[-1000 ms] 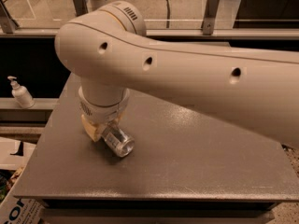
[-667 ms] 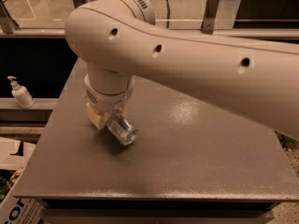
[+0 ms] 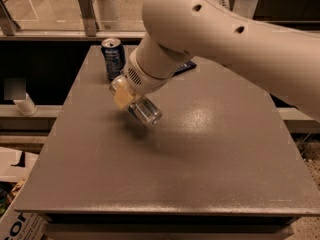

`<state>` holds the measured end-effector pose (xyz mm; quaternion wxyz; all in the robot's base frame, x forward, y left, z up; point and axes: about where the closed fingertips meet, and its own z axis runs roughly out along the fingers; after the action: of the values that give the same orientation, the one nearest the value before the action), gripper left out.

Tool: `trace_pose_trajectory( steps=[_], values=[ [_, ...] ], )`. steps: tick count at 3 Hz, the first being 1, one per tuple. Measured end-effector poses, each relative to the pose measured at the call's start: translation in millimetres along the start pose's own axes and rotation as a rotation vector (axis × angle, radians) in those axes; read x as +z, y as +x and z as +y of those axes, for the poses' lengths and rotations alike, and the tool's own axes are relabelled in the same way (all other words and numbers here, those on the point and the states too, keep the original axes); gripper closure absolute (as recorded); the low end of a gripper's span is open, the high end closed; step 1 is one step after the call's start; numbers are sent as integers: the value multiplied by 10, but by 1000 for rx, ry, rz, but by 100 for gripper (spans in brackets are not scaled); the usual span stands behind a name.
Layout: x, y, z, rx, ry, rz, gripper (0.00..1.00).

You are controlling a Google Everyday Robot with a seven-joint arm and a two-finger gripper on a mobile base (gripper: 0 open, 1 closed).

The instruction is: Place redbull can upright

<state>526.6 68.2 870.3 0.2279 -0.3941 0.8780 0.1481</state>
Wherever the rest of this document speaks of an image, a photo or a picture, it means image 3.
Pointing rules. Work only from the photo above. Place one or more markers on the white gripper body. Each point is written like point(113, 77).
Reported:
point(139, 78)

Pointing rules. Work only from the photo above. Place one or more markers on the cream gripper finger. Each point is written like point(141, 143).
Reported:
point(124, 95)

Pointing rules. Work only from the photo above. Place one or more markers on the silver redbull can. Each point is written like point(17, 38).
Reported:
point(143, 109)

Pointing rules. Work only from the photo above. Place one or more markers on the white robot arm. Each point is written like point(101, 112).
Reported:
point(284, 62)

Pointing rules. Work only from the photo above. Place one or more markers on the blue soda can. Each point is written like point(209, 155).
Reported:
point(114, 55)

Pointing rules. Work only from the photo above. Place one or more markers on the dark blue snack wrapper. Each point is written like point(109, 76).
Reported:
point(185, 67)

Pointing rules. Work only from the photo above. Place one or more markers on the white pump dispenser bottle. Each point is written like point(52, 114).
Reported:
point(26, 106)

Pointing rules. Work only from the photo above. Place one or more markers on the metal railing beam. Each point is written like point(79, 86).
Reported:
point(69, 35)

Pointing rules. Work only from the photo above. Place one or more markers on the white cardboard box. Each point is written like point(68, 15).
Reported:
point(15, 167)

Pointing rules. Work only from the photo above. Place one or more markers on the left metal railing bracket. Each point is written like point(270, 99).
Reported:
point(88, 17)

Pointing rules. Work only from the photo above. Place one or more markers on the far left railing bracket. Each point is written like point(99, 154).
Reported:
point(7, 24)

